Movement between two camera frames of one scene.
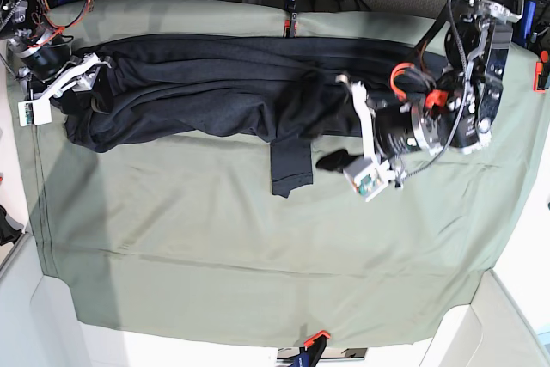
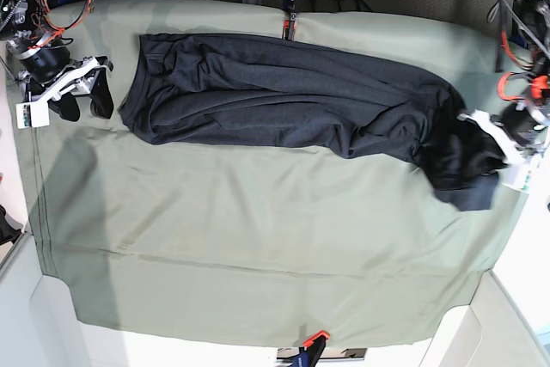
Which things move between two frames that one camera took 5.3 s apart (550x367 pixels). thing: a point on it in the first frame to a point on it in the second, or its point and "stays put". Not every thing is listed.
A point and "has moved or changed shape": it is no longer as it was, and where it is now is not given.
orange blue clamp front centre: (312, 350) stays put
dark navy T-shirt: (284, 91) has moved or changed shape
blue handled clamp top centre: (290, 27) stays put
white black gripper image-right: (396, 131) to (519, 134)
